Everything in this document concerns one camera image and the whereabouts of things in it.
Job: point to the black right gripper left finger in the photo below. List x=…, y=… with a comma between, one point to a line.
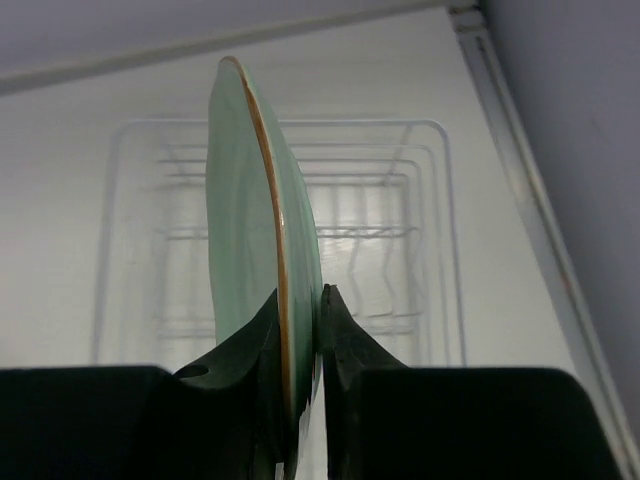
x=239, y=427

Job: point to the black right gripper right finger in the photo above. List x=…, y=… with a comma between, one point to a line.
x=347, y=352

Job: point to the light green plate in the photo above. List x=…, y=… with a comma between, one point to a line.
x=262, y=236

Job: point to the white wire dish rack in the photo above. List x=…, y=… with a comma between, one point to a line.
x=193, y=238

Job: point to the aluminium side rail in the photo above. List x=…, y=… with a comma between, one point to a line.
x=536, y=213

